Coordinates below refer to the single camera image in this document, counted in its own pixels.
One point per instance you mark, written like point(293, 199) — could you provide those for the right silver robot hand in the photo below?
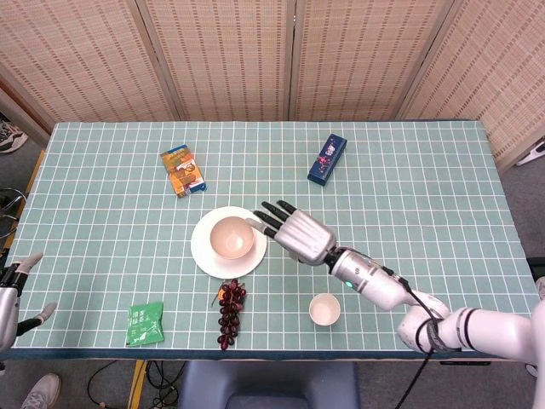
point(304, 236)

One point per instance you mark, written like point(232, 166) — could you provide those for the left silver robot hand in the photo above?
point(7, 307)

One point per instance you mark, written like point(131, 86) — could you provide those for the beige bowl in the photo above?
point(232, 238)

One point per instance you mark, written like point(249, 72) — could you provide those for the white paper cup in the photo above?
point(324, 309)

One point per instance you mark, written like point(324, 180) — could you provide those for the white round plate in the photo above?
point(202, 255)

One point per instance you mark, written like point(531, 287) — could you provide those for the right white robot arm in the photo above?
point(489, 328)

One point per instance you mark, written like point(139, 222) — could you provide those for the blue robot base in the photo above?
point(268, 383)

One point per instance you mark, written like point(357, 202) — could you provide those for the dark blue long box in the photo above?
point(327, 159)

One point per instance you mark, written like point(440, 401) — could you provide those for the grey sneaker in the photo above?
point(40, 392)

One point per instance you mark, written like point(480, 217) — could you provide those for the chrome stool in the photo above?
point(5, 203)

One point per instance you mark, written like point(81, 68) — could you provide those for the dark red grape bunch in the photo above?
point(230, 315)

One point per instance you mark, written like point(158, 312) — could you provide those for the green grid tablecloth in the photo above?
point(426, 191)

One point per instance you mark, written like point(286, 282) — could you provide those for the orange snack box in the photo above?
point(184, 172)

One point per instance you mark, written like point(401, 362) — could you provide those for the green tea packet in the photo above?
point(145, 324)

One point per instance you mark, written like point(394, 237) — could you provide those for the black and white sneaker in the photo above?
point(10, 138)

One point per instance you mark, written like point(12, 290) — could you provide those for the bamboo folding screen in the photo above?
point(230, 59)

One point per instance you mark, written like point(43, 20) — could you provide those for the light shoe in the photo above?
point(541, 289)

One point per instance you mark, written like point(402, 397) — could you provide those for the white stand foot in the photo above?
point(534, 154)

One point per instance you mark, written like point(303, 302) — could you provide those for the black caster wheel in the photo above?
point(535, 370)

